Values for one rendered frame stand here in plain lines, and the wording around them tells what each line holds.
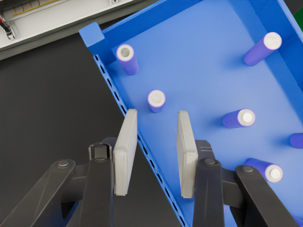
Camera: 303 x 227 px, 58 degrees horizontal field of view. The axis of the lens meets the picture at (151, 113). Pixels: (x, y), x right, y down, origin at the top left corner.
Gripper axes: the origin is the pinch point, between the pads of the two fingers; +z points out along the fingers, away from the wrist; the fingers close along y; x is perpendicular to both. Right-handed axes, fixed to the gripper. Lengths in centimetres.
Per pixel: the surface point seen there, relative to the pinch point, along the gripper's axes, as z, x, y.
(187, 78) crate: 15.8, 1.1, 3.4
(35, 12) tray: 54, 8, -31
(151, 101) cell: 8.5, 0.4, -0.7
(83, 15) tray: 55, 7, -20
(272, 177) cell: 5.4, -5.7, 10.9
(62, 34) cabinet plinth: 67, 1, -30
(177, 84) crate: 15.4, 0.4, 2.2
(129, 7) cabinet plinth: 69, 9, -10
